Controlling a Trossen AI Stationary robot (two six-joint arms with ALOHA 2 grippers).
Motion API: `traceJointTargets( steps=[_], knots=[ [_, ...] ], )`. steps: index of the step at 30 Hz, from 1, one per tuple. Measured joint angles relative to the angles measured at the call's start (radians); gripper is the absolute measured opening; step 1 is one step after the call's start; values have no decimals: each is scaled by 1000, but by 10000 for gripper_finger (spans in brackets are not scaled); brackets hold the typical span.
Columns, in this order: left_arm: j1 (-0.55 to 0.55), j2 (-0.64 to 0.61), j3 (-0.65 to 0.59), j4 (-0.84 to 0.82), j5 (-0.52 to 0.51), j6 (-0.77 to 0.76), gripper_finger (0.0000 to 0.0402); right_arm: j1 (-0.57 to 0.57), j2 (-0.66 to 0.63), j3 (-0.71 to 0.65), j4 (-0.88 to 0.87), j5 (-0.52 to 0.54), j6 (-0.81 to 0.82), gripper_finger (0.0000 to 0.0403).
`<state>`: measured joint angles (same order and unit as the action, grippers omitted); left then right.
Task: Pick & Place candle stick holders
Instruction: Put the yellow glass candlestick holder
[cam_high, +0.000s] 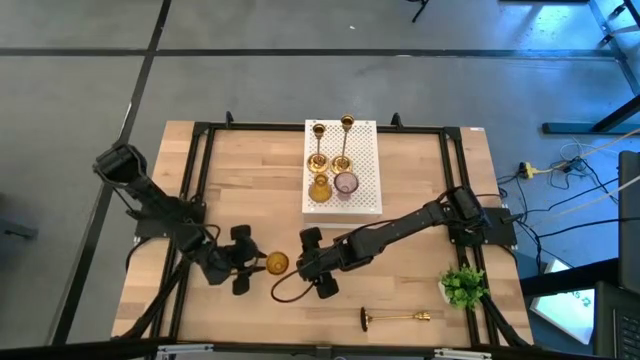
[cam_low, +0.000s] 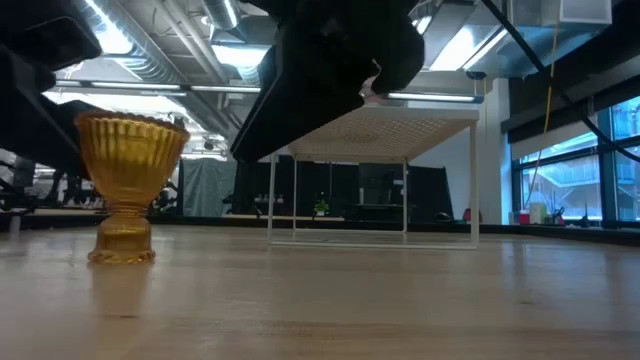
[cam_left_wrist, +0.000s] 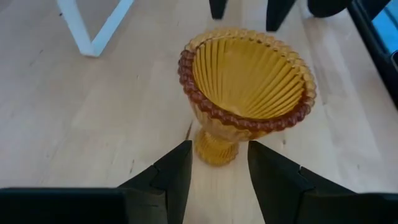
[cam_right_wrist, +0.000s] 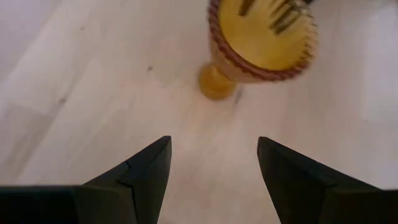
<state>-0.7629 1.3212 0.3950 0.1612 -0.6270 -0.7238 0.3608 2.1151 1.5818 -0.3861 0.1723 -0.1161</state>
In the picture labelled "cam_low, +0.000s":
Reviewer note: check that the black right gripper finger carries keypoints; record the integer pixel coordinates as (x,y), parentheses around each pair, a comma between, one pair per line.
(300,100)
(400,62)

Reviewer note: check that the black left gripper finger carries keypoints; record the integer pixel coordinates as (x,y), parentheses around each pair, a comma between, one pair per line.
(50,42)
(35,130)

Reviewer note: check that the amber ribbed goblet candleholder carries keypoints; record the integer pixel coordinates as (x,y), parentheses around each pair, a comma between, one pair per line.
(130,165)

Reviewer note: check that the white perforated metal shelf rack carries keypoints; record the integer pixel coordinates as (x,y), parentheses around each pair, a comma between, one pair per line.
(410,135)

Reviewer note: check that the black partition screen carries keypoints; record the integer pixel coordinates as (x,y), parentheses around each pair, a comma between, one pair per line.
(350,185)

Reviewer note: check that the tiny green potted plant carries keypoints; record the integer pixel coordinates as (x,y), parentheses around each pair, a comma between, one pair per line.
(320,206)

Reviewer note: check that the long linear light fixture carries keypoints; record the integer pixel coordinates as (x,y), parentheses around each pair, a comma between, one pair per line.
(150,86)

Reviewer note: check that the small red object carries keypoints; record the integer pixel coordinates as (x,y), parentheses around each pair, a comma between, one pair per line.
(466,215)

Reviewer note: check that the white ceiling vent unit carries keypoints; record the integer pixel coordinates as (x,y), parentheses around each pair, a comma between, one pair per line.
(585,12)

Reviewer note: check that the red container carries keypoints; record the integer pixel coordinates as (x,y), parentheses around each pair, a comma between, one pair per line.
(524,218)

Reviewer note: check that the large glass window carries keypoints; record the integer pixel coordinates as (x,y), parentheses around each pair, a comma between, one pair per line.
(560,185)

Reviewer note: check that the white plastic jug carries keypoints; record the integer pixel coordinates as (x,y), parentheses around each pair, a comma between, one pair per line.
(538,214)

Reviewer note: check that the round silver ventilation duct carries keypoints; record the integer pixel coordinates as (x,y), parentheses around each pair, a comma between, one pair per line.
(220,12)

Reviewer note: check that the black aluminium table frame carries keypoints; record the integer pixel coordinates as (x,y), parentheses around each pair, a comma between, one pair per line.
(550,231)

